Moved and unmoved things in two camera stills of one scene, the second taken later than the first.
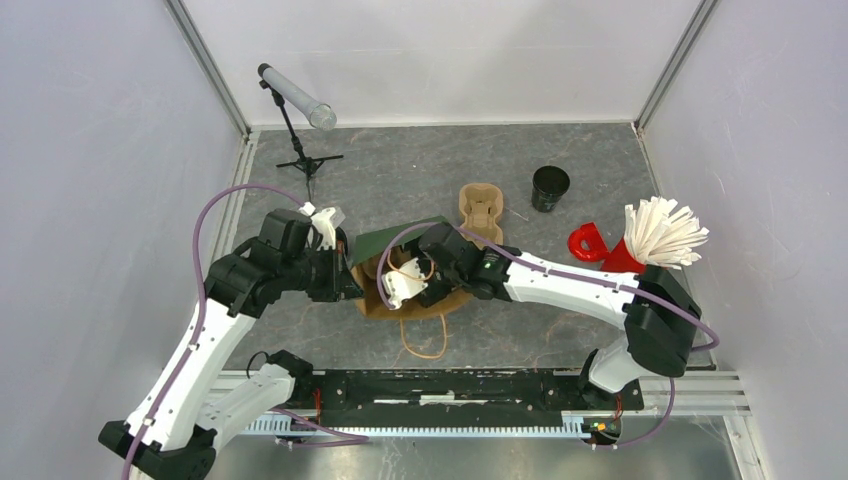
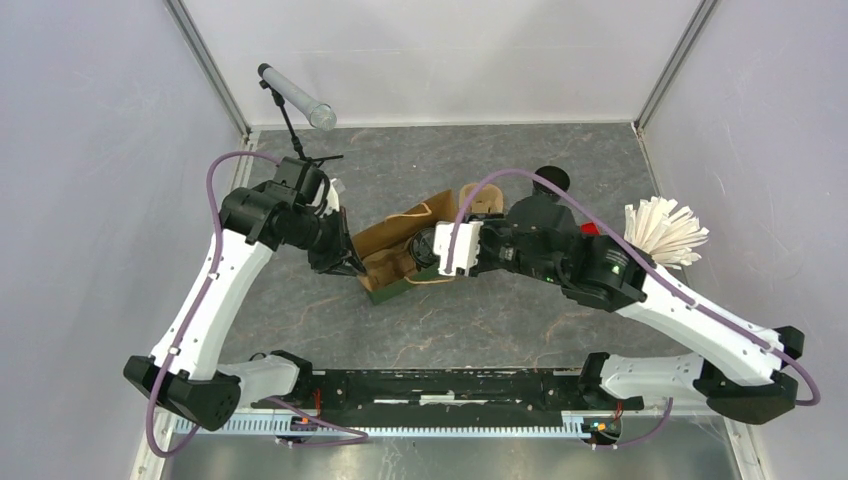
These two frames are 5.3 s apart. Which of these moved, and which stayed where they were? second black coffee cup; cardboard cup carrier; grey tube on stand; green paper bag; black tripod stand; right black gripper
Moved: right black gripper; green paper bag
Stayed: second black coffee cup; grey tube on stand; black tripod stand; cardboard cup carrier
